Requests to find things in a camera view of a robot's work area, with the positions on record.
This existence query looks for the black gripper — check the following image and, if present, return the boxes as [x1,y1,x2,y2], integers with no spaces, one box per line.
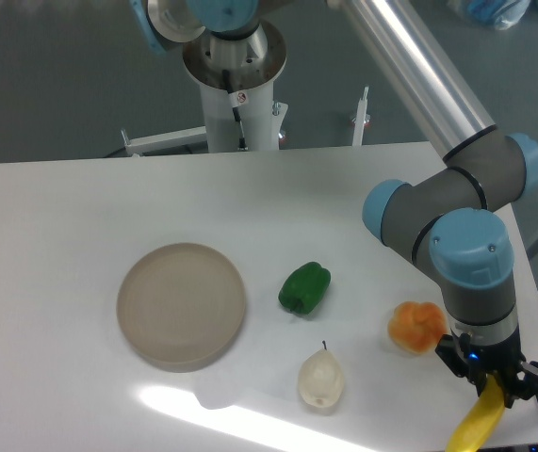
[435,320,538,409]

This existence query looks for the yellow banana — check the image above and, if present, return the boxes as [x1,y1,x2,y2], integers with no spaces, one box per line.
[445,376,505,452]

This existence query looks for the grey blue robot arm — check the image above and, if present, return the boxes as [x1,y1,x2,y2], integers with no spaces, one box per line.
[130,1,538,406]

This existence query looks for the orange knotted bread roll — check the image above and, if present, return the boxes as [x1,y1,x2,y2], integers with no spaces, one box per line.
[387,301,448,354]

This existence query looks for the white pear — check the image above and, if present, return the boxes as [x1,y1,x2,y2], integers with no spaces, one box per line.
[297,341,345,409]

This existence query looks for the green bell pepper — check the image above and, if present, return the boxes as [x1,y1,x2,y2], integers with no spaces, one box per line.
[278,262,331,315]

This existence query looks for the beige round plate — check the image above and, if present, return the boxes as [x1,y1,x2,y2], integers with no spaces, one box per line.
[116,243,247,372]

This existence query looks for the white pedestal foot bar right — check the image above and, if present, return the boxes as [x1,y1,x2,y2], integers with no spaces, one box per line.
[351,86,371,147]

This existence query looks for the white pedestal foot bar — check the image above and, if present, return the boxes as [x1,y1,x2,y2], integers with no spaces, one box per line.
[351,86,371,147]
[121,126,206,156]

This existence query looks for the black cable on pedestal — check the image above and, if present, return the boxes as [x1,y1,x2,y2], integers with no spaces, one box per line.
[220,69,249,152]

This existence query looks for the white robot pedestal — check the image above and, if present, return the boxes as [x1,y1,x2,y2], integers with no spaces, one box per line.
[183,20,287,153]

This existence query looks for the white pedestal foot bar left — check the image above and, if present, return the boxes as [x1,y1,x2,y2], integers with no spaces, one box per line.
[121,126,206,156]

